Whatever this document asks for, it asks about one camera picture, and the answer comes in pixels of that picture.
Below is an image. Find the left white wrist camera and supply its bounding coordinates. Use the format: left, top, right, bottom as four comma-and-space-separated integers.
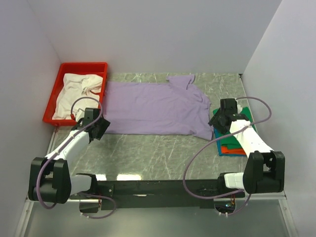
70, 109, 84, 121

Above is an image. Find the orange t shirt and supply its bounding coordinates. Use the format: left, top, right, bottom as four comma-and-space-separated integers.
221, 146, 246, 155

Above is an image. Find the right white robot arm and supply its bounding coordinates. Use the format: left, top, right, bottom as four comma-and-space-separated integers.
208, 98, 285, 197

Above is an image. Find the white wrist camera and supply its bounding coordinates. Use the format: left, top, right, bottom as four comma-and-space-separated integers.
236, 100, 243, 114
70, 109, 84, 121

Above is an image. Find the white crumpled t shirt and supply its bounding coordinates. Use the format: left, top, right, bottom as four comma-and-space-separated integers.
52, 73, 103, 119

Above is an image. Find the red plastic bin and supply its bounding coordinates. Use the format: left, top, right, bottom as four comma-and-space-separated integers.
42, 62, 108, 126

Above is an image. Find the green t shirt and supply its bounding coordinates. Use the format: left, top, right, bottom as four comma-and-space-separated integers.
212, 107, 253, 150

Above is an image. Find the lavender t shirt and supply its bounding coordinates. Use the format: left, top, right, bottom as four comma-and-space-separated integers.
103, 75, 213, 140

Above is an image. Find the black base beam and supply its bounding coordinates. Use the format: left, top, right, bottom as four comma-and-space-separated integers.
93, 178, 234, 209

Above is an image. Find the aluminium frame rail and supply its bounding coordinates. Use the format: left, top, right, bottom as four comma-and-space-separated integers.
14, 130, 91, 237

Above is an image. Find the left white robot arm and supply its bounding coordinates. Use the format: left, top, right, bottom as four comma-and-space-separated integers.
28, 108, 110, 205

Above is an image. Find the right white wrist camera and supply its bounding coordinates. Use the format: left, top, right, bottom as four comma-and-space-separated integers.
236, 100, 243, 114

